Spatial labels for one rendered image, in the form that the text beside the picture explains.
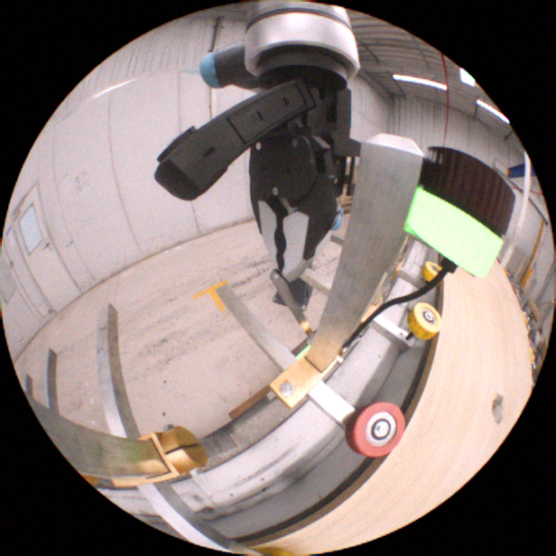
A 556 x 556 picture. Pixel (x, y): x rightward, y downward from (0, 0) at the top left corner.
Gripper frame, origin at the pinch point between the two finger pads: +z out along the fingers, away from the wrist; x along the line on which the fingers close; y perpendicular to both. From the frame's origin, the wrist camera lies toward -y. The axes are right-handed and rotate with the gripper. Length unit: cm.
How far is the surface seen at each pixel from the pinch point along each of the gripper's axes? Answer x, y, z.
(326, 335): -7.3, 0.0, 4.5
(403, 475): -30.3, -6.3, 11.0
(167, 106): 256, 33, -113
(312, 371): -8.3, -1.1, 14.1
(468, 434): -42.8, 4.7, 11.2
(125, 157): 260, -33, -55
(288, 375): -6.2, -4.4, 14.1
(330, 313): -6.8, 0.0, 0.9
